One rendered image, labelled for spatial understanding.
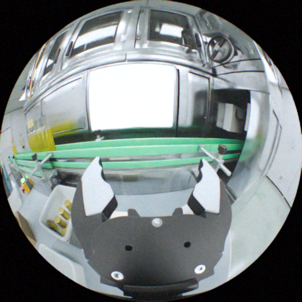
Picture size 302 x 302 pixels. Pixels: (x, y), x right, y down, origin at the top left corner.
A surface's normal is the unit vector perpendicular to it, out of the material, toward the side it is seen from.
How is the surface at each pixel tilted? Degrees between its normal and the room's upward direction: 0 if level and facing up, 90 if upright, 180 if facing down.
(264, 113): 90
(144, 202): 0
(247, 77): 90
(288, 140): 90
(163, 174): 90
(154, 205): 0
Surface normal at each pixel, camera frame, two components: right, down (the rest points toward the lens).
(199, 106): 0.11, 0.44
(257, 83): -0.99, 0.04
